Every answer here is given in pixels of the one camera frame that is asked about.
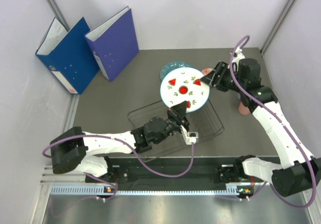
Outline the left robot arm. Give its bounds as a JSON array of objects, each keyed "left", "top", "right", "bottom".
[{"left": 50, "top": 100, "right": 189, "bottom": 182}]

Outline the pink plastic cup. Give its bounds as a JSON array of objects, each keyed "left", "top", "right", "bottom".
[{"left": 238, "top": 102, "right": 250, "bottom": 116}]

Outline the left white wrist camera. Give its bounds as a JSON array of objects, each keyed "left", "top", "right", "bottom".
[{"left": 181, "top": 126, "right": 199, "bottom": 145}]

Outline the red patterned bowl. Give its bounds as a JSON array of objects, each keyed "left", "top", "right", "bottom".
[{"left": 202, "top": 68, "right": 213, "bottom": 75}]

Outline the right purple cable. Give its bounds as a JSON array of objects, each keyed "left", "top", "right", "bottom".
[{"left": 229, "top": 35, "right": 317, "bottom": 209}]

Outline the teal plate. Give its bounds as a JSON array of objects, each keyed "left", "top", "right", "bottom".
[{"left": 160, "top": 61, "right": 191, "bottom": 80}]

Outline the purple ring binder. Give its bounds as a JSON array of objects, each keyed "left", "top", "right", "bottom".
[{"left": 85, "top": 7, "right": 139, "bottom": 82}]

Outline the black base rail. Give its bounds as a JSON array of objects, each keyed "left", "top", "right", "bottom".
[{"left": 85, "top": 156, "right": 281, "bottom": 184}]

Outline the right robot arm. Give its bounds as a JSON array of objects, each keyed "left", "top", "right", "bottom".
[{"left": 201, "top": 58, "right": 320, "bottom": 197}]

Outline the white plate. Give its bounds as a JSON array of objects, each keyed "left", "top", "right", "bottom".
[{"left": 160, "top": 67, "right": 210, "bottom": 113}]

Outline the blue ring binder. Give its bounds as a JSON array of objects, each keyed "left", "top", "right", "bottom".
[{"left": 35, "top": 18, "right": 99, "bottom": 94}]

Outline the grey cable duct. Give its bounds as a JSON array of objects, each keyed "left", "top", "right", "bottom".
[{"left": 50, "top": 185, "right": 253, "bottom": 196}]

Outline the black wire dish rack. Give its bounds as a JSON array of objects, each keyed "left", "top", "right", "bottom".
[{"left": 127, "top": 100, "right": 224, "bottom": 163}]

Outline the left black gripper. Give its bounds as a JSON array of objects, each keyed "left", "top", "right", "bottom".
[{"left": 153, "top": 101, "right": 189, "bottom": 145}]

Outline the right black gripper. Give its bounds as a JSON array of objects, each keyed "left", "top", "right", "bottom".
[{"left": 200, "top": 62, "right": 245, "bottom": 94}]

